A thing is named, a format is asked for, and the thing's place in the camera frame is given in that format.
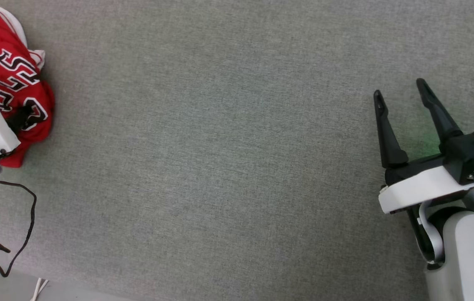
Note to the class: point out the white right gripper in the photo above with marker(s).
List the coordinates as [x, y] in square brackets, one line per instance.
[420, 188]

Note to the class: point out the red white baseball jersey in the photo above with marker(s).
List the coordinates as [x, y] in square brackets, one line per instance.
[3, 42]

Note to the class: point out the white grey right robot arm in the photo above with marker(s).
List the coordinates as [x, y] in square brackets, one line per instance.
[466, 251]

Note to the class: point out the grey fabric sofa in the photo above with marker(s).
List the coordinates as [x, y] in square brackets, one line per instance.
[220, 146]

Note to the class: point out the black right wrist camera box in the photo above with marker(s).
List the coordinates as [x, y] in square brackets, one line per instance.
[472, 152]

